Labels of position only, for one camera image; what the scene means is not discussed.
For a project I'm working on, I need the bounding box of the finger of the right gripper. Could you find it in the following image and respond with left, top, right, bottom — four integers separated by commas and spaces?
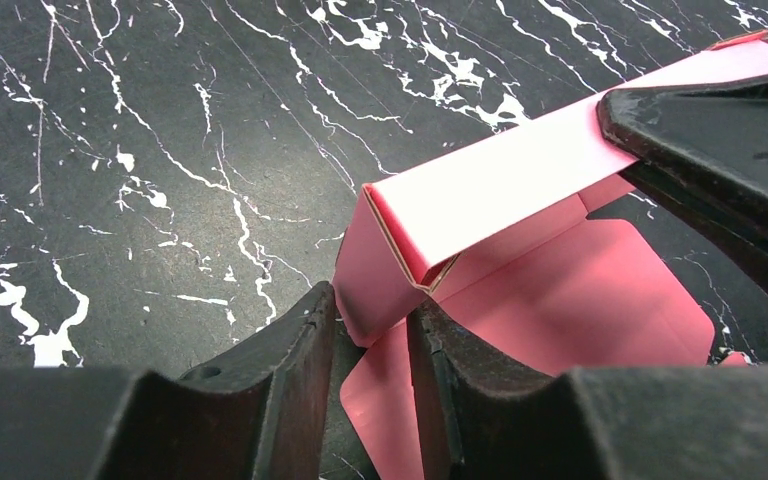
596, 74, 768, 241
620, 162, 768, 296

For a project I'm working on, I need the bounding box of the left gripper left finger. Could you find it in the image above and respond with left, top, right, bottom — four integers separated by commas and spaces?
0, 281, 336, 479

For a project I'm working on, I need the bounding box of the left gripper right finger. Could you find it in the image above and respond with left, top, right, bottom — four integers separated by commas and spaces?
406, 301, 768, 479

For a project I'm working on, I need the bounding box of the pink paper box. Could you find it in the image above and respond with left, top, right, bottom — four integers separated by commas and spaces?
333, 30, 768, 479

